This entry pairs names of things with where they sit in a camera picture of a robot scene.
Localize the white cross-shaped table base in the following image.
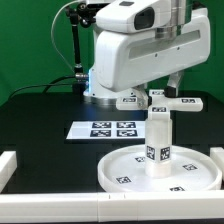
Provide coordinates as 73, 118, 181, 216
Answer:
116, 90, 203, 120

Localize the white left barrier block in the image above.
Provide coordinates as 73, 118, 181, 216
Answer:
0, 151, 17, 193

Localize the white round table top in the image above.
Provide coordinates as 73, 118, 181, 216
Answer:
97, 145, 222, 192

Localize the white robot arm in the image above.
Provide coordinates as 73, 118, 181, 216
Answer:
87, 0, 211, 109

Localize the white front barrier rail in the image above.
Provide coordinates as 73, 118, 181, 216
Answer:
0, 190, 224, 223

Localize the white right barrier block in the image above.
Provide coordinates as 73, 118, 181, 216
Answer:
210, 147, 224, 175

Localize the black cable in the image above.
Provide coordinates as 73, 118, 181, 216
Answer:
7, 75, 78, 99

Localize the white marker sheet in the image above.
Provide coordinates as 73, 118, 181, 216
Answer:
66, 121, 145, 140

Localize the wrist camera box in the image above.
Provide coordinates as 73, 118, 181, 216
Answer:
96, 0, 171, 33

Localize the white barrier block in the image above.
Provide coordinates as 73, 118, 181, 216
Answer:
210, 147, 224, 175
0, 151, 17, 193

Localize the grey cable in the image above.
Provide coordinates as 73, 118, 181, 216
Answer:
50, 0, 83, 75

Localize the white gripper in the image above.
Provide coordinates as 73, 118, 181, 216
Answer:
95, 8, 210, 109

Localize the black camera stand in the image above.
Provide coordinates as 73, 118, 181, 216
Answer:
66, 2, 94, 92

